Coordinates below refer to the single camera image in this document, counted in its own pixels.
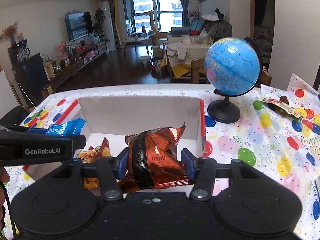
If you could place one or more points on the blue snack packet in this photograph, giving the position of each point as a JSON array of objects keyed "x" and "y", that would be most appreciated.
[{"x": 73, "y": 127}]

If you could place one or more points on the person left hand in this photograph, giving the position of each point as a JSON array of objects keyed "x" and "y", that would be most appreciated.
[{"x": 4, "y": 179}]

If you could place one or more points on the long tv console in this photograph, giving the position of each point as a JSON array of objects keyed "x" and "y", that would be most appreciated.
[{"x": 79, "y": 61}]

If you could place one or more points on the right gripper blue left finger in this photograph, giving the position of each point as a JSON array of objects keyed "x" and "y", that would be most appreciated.
[{"x": 119, "y": 167}]

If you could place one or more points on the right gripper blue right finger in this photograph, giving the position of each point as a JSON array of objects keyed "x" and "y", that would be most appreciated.
[{"x": 191, "y": 163}]

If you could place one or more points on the wall television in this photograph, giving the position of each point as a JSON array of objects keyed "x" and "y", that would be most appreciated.
[{"x": 78, "y": 25}]

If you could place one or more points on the orange potato chip bag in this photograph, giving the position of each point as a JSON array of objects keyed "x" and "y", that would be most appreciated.
[{"x": 91, "y": 156}]

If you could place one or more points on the black chair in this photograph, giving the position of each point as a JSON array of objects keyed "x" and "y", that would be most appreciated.
[{"x": 14, "y": 116}]

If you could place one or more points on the copper Oreo bag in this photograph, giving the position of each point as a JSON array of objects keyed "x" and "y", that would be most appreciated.
[{"x": 152, "y": 162}]

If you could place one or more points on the dark snack wrapper far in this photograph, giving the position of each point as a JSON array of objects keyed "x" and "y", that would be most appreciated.
[{"x": 284, "y": 106}]

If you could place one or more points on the blue desk globe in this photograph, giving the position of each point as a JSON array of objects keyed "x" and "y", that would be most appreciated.
[{"x": 233, "y": 66}]

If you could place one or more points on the balloon pattern tablecloth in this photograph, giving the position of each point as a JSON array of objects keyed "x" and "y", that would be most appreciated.
[{"x": 282, "y": 148}]

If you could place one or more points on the red cardboard box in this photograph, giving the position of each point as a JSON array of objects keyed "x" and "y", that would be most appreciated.
[{"x": 115, "y": 117}]

